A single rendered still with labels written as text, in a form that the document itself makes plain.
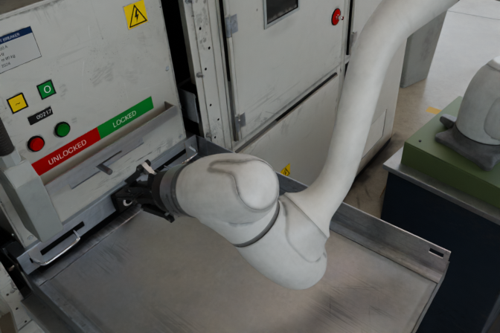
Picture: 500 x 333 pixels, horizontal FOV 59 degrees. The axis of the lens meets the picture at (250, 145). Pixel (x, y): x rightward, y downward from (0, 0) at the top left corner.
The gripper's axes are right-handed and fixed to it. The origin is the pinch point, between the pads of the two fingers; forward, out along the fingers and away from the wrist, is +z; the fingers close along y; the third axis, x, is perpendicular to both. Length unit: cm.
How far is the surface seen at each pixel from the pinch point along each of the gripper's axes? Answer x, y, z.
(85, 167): -1.7, -8.0, 9.4
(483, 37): 360, 84, 59
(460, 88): 265, 90, 49
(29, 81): -4.2, -28.3, 2.3
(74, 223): -7.5, 2.9, 18.9
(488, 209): 68, 53, -36
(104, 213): -0.1, 5.5, 20.4
